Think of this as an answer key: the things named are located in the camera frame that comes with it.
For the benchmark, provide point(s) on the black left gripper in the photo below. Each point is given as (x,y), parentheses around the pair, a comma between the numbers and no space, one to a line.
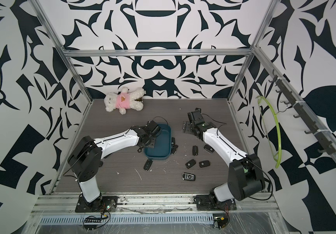
(153,145)

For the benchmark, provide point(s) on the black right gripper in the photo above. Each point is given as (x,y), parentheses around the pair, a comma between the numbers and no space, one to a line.
(187,126)

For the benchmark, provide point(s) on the black car key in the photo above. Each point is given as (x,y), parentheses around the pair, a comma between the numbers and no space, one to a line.
(190,163)
(194,150)
(204,164)
(208,148)

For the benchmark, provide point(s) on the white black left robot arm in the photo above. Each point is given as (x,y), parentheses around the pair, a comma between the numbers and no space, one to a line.
(85,159)

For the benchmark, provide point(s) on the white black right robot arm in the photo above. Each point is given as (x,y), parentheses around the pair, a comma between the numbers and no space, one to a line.
(245,175)

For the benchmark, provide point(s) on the teal plastic storage box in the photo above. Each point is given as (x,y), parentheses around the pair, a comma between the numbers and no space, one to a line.
(162,146)

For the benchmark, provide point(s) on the black key beside box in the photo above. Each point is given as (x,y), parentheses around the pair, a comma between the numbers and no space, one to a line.
(173,146)

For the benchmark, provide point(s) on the black key below box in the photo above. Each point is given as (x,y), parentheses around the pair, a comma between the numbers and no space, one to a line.
(148,164)

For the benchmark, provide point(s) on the silver black BMW key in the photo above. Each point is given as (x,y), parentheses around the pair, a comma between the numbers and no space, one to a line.
(188,177)

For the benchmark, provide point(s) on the white plush bear pink shirt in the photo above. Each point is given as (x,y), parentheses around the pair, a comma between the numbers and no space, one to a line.
(125,100)

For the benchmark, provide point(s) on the green curved tube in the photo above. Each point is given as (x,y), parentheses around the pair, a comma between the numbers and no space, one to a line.
(278,155)

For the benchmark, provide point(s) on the aluminium frame crossbar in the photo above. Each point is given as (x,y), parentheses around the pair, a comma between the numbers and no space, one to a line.
(156,52)

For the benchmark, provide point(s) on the black hook rail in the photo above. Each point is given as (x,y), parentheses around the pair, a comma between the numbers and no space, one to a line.
(304,113)

